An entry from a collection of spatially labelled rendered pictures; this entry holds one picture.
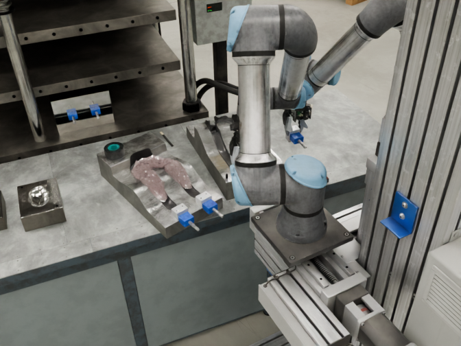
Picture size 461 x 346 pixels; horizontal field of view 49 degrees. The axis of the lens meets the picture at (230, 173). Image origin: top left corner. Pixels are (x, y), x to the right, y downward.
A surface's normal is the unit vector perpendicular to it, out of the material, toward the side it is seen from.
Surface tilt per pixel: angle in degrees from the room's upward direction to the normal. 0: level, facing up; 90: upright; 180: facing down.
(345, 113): 0
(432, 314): 90
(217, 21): 90
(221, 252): 90
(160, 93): 0
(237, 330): 0
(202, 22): 90
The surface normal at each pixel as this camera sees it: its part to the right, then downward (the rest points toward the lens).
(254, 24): 0.01, 0.11
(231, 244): 0.38, 0.55
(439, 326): -0.88, 0.29
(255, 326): -0.02, -0.80
